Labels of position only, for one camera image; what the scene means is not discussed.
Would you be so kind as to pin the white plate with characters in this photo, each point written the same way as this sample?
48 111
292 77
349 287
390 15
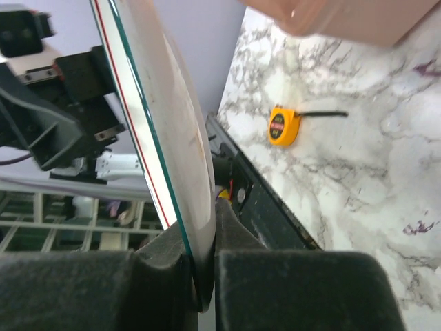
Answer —
166 124

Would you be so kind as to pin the black mounting rail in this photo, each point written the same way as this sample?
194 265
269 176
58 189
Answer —
254 202

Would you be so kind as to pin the yellow tape measure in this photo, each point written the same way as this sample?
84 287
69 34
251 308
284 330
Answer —
284 123

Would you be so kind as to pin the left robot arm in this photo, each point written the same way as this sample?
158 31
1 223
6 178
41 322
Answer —
110 166

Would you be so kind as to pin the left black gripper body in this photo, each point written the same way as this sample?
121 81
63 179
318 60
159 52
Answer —
59 115

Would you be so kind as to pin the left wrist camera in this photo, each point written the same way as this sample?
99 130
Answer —
23 46

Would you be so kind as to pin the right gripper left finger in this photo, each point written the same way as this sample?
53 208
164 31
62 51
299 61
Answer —
147 289

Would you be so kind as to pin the pink translucent storage box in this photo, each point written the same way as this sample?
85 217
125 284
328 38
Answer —
381 23

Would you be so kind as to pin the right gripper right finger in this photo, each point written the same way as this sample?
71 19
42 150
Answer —
261 289

